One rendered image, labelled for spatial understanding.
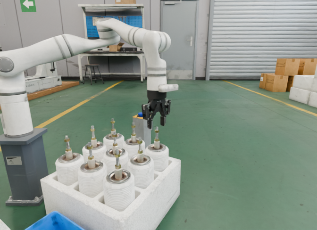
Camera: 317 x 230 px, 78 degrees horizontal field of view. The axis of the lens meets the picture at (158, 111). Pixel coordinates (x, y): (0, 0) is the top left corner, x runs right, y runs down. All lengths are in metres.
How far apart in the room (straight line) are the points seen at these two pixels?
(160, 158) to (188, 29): 5.15
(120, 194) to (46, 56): 0.59
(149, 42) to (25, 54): 0.47
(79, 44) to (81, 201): 0.60
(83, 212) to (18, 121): 0.45
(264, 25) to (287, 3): 0.73
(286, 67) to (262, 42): 2.14
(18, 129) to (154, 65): 0.60
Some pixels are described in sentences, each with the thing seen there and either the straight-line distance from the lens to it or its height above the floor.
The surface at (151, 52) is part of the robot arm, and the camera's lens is 0.70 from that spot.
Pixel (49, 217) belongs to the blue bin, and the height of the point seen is 0.11.
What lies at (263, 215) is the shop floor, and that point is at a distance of 0.98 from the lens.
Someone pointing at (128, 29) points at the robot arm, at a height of 0.71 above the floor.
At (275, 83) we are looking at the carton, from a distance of 4.20.
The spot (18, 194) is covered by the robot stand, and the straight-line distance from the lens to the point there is 1.08.
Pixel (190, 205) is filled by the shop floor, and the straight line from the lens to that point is 0.94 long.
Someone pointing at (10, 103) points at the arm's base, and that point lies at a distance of 0.93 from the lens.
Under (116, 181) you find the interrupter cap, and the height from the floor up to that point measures 0.25.
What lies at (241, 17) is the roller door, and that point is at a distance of 6.06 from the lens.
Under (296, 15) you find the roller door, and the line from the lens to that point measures 6.68.
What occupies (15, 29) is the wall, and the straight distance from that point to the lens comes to 7.02.
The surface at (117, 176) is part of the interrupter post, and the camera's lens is 0.64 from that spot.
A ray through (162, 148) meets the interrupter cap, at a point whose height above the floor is 0.25.
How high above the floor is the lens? 0.61
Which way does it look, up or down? 15 degrees down
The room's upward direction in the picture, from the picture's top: straight up
